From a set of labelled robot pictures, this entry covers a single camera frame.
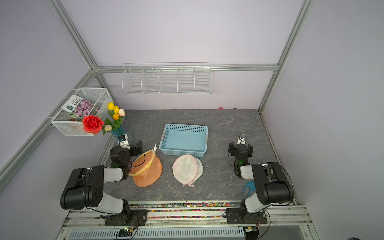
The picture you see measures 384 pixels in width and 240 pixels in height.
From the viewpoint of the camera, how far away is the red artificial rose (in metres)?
0.66

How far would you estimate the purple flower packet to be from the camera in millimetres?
721

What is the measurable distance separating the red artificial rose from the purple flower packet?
10cm
